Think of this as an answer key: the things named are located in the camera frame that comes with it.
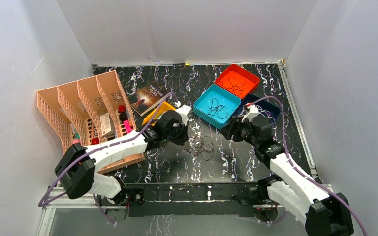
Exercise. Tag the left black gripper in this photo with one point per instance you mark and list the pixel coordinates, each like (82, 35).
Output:
(182, 136)

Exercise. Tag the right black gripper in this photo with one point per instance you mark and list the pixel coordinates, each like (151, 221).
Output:
(234, 126)

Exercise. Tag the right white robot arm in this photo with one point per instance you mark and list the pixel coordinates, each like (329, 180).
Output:
(321, 213)

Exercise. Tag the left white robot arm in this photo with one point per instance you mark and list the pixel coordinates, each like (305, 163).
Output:
(78, 170)

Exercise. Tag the navy square tray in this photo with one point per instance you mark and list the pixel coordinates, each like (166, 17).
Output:
(265, 108)

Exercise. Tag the dark paperback book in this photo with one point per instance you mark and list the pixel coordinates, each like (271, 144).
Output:
(147, 97)

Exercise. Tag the teal square tray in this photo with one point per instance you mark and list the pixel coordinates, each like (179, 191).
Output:
(216, 106)

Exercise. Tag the red black stamp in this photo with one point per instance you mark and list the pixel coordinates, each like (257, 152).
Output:
(122, 113)

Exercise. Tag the orange square tray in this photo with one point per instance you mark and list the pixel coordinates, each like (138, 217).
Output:
(237, 81)

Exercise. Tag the white box in organizer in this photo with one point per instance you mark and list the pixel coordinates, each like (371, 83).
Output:
(107, 125)

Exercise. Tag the peach plastic file organizer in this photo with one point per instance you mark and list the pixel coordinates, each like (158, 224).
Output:
(73, 109)

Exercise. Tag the pink tape roll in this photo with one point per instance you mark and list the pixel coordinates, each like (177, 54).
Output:
(75, 141)

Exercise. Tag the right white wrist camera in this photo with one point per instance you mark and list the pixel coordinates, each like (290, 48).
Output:
(252, 112)

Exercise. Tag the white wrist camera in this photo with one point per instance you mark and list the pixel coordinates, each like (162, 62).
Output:
(252, 112)
(184, 111)

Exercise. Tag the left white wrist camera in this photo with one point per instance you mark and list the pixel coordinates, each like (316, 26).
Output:
(184, 111)

